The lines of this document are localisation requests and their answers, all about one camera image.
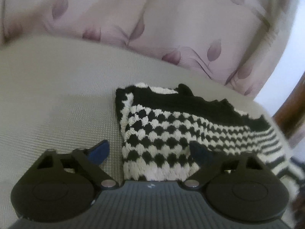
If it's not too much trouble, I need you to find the grey woven mattress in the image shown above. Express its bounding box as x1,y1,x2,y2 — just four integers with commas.
0,34,305,229

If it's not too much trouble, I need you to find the brown wooden door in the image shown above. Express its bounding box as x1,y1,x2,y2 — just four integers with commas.
273,73,305,148

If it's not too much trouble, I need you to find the black white striped knit sweater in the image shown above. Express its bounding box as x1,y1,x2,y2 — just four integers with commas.
115,83,304,185

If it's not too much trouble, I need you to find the pink leaf print curtain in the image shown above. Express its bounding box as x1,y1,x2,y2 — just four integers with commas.
1,0,298,97

